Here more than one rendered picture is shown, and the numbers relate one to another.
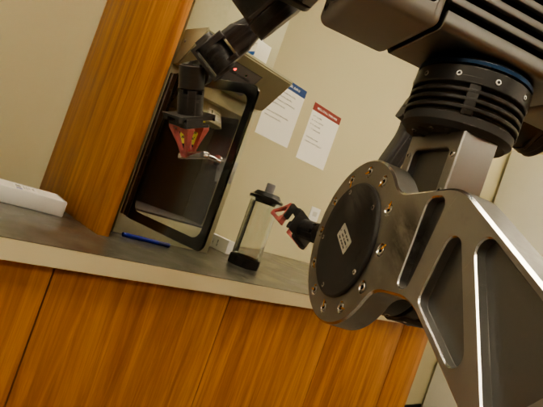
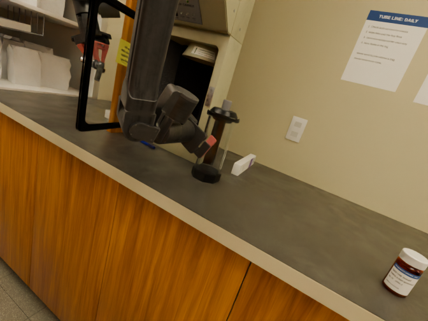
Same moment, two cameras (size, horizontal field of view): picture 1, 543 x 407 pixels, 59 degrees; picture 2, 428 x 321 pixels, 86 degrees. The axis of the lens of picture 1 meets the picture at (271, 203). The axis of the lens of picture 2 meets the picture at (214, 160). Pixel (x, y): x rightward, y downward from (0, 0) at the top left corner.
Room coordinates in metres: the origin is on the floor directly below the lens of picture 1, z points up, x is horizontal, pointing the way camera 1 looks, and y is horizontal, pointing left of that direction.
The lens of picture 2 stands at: (1.19, -0.68, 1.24)
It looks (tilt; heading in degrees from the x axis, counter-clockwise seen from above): 17 degrees down; 66
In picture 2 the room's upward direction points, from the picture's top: 17 degrees clockwise
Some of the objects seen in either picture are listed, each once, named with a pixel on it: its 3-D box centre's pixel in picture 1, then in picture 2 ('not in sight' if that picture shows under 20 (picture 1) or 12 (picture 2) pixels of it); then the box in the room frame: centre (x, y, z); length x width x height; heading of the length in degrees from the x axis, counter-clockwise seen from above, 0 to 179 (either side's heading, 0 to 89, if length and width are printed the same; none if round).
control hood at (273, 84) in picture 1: (236, 73); (186, 4); (1.32, 0.21, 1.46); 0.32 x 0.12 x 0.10; 133
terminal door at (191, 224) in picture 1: (187, 155); (120, 72); (1.16, 0.23, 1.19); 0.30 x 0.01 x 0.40; 53
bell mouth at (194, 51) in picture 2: not in sight; (204, 55); (1.45, 0.31, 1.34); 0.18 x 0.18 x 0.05
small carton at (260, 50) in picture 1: (256, 53); not in sight; (1.35, 0.18, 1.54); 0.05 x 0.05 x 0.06; 44
